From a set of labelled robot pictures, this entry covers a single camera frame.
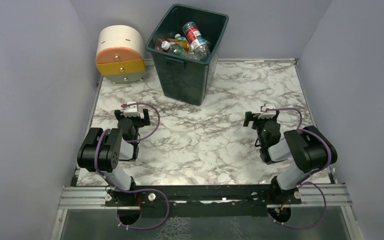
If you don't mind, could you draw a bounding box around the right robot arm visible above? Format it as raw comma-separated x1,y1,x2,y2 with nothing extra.
243,108,338,201

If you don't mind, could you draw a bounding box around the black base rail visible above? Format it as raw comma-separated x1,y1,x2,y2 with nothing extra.
71,183,302,220

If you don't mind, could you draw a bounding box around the green tea bottle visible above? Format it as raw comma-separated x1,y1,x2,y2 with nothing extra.
161,41,191,58

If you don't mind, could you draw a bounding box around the aluminium frame rail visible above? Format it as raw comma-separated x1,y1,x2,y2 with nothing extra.
58,184,353,210

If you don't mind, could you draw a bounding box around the cream orange drawer box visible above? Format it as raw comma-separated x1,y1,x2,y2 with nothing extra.
95,25,146,84

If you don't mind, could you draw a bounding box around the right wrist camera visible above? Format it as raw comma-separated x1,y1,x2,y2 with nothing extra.
257,103,277,119

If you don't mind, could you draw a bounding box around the dark green plastic bin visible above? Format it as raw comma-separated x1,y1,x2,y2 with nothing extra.
146,3,229,106

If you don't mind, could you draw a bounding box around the amber tea bottle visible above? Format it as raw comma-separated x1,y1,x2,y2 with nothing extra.
154,37,194,53

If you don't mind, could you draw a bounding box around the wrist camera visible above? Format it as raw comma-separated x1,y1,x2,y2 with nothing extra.
257,103,277,119
120,101,141,118

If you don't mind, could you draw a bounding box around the red cap bottle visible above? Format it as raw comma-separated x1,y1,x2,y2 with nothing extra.
182,21,211,62

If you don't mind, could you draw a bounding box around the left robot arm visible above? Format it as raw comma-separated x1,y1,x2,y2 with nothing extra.
77,109,151,192

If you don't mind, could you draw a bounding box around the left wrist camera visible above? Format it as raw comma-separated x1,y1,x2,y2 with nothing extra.
120,101,141,118

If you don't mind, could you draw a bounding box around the clear bottle light blue label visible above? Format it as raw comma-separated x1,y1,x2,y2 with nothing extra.
174,34,188,42

